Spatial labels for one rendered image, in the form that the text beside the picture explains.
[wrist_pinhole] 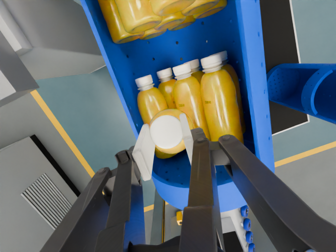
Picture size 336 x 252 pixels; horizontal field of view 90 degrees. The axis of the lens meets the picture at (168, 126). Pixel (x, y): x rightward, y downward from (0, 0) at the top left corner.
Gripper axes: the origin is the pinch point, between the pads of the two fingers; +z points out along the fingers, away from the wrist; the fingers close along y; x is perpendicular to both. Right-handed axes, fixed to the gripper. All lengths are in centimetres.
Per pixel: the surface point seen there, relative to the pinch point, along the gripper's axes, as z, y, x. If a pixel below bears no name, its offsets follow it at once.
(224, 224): 34, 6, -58
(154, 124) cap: 2.3, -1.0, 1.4
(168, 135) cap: 1.8, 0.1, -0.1
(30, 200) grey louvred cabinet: 84, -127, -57
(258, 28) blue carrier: 11.3, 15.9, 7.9
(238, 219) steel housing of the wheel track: 37, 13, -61
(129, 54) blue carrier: 28.0, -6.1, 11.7
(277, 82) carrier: 114, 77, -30
